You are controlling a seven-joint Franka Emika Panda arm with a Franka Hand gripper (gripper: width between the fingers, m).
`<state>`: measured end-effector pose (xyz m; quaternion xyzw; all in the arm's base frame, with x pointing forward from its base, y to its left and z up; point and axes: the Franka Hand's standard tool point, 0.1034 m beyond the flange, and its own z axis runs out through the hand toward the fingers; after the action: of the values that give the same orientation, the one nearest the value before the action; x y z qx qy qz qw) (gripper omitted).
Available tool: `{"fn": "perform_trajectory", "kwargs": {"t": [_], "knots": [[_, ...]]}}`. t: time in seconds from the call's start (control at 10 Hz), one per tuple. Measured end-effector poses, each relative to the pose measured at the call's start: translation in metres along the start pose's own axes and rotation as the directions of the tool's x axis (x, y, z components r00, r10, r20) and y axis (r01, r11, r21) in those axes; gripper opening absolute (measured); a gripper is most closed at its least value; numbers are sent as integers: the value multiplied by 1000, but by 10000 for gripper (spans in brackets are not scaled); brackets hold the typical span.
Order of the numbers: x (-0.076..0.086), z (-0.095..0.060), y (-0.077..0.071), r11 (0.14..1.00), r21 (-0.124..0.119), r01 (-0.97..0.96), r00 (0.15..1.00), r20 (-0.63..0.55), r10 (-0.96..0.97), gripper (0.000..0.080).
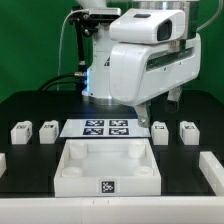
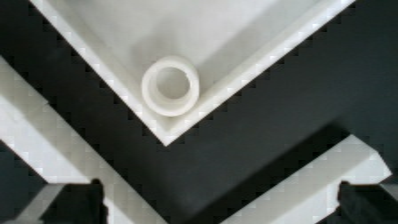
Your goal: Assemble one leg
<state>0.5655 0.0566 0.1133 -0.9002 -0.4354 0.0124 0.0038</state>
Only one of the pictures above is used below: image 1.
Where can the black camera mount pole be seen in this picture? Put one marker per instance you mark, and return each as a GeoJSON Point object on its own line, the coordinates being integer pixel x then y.
{"type": "Point", "coordinates": [80, 43]}

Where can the white right obstacle block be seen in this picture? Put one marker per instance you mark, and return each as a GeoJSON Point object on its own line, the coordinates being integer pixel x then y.
{"type": "Point", "coordinates": [213, 172]}

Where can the white left obstacle block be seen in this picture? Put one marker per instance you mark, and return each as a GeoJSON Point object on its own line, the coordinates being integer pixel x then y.
{"type": "Point", "coordinates": [2, 164]}

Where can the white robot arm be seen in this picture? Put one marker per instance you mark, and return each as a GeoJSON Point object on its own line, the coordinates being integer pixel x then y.
{"type": "Point", "coordinates": [98, 73]}

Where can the white sheet with markers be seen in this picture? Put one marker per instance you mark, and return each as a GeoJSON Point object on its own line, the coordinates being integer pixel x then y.
{"type": "Point", "coordinates": [79, 128]}

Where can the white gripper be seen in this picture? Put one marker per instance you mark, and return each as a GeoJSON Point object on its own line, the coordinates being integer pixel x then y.
{"type": "Point", "coordinates": [139, 73]}

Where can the grey camera on mount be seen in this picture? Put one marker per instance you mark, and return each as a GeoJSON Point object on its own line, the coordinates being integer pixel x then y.
{"type": "Point", "coordinates": [104, 14]}

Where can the white obstacle block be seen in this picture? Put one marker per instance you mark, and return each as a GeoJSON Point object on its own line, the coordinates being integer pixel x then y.
{"type": "Point", "coordinates": [2, 164]}
{"type": "Point", "coordinates": [213, 172]}

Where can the white square tabletop part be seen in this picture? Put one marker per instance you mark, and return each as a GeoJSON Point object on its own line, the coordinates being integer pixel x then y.
{"type": "Point", "coordinates": [107, 167]}

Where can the white front fence wall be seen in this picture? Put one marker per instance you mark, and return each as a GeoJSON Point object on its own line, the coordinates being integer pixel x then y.
{"type": "Point", "coordinates": [149, 210]}

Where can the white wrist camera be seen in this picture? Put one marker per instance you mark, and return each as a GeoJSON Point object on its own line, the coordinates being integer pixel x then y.
{"type": "Point", "coordinates": [145, 26]}

